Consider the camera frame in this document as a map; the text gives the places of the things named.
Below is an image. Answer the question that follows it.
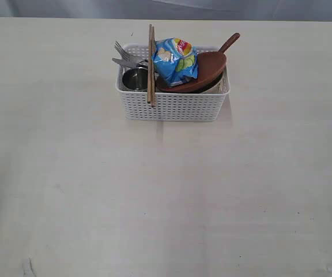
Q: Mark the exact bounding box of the brown wooden spoon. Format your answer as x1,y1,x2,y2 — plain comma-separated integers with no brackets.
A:
218,33,240,53

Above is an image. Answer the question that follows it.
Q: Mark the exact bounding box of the wooden chopstick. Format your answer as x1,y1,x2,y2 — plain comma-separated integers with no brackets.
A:
147,24,152,103
150,26,156,107

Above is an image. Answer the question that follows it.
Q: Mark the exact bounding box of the silver metal fork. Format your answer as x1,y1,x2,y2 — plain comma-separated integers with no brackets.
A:
114,41,137,62

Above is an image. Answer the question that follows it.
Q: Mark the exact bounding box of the pale green ceramic bowl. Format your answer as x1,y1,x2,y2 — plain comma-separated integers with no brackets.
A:
193,73,223,93

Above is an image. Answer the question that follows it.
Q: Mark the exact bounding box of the stainless steel cup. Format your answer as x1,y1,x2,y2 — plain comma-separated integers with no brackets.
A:
122,68,148,91

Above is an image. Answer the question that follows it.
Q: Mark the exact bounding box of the blue snack chip bag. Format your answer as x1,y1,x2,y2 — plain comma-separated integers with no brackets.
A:
152,38,198,87

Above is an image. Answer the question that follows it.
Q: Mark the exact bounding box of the white plastic woven basket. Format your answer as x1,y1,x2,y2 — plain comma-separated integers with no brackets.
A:
115,43,231,122

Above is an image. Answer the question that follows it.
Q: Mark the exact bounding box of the brown round plate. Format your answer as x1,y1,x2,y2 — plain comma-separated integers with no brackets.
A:
156,51,227,93

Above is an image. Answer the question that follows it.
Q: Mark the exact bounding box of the silver table knife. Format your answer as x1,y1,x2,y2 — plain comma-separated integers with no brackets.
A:
112,58,148,69

